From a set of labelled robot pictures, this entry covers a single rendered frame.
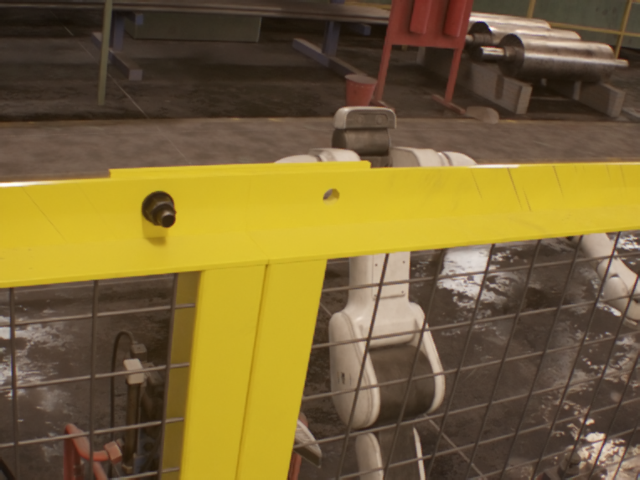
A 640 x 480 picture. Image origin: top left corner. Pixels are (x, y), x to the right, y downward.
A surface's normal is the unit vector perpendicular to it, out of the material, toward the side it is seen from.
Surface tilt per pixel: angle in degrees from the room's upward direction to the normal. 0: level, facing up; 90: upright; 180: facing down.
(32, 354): 0
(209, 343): 90
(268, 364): 90
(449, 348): 0
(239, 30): 90
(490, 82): 90
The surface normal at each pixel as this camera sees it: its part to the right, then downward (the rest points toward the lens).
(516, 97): -0.87, 0.07
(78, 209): 0.46, 0.44
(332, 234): 0.16, -0.89
